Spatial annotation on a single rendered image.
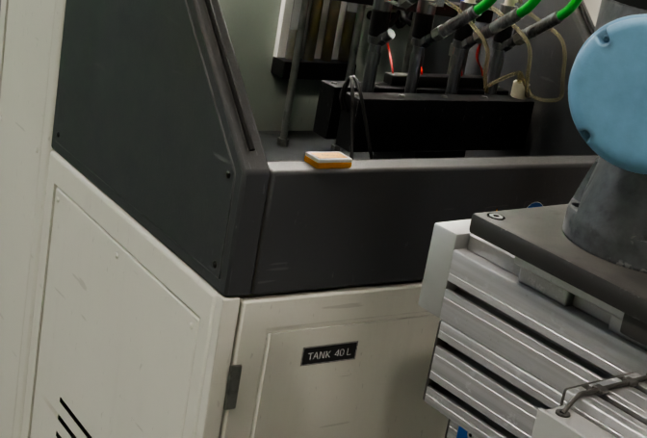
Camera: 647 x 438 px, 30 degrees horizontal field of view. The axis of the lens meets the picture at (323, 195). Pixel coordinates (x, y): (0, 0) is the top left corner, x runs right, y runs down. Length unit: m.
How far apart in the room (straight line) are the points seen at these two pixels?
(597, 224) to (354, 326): 0.59
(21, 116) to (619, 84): 1.33
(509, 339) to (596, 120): 0.31
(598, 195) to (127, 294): 0.82
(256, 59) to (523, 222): 0.98
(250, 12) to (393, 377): 0.66
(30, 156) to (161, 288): 0.50
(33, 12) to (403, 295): 0.78
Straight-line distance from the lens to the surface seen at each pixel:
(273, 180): 1.41
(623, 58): 0.87
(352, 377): 1.61
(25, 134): 2.03
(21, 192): 2.05
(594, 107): 0.88
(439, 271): 1.19
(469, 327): 1.17
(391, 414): 1.68
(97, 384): 1.80
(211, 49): 1.46
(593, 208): 1.05
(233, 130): 1.41
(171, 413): 1.59
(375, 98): 1.73
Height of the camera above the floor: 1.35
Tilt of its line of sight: 17 degrees down
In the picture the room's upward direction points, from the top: 10 degrees clockwise
